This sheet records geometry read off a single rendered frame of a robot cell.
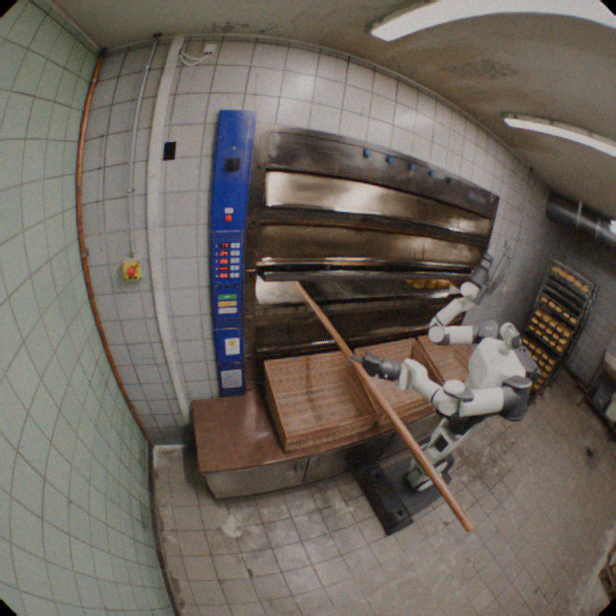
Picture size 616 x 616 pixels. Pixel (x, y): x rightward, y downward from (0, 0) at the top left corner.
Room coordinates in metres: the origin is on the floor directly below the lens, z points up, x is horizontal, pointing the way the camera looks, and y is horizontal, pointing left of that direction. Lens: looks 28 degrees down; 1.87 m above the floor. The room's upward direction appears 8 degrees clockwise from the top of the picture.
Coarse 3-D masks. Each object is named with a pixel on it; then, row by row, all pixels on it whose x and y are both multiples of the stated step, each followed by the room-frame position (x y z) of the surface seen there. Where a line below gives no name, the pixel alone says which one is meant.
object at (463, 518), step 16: (304, 288) 1.46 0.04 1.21; (336, 336) 1.00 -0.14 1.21; (368, 384) 0.71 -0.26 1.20; (384, 400) 0.63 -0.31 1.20; (400, 432) 0.49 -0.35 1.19; (416, 448) 0.42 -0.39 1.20; (432, 480) 0.30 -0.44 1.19; (448, 496) 0.23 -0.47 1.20; (464, 512) 0.16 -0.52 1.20; (464, 528) 0.11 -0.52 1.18
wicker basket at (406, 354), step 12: (360, 348) 1.42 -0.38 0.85; (372, 348) 1.47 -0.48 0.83; (384, 348) 1.50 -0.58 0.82; (396, 348) 1.55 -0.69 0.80; (408, 348) 1.60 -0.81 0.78; (420, 348) 1.54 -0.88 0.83; (396, 360) 1.53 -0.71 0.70; (420, 360) 1.50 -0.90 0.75; (384, 384) 1.38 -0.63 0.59; (372, 396) 1.13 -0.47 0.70; (384, 396) 1.25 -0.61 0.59; (396, 396) 1.26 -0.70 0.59; (408, 396) 1.26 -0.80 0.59; (420, 396) 1.27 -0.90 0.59; (396, 408) 1.02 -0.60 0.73; (408, 408) 1.08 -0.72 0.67; (420, 408) 1.14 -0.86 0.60; (384, 420) 1.00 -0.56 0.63
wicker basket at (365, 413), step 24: (288, 360) 1.22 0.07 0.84; (288, 384) 1.18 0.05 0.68; (312, 384) 1.24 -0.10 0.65; (336, 384) 1.31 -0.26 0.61; (360, 384) 1.17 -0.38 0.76; (288, 408) 1.06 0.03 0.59; (312, 408) 1.09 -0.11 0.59; (336, 408) 1.11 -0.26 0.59; (360, 408) 1.11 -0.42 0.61; (288, 432) 0.87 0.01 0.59; (312, 432) 0.80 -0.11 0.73; (336, 432) 0.87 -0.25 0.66
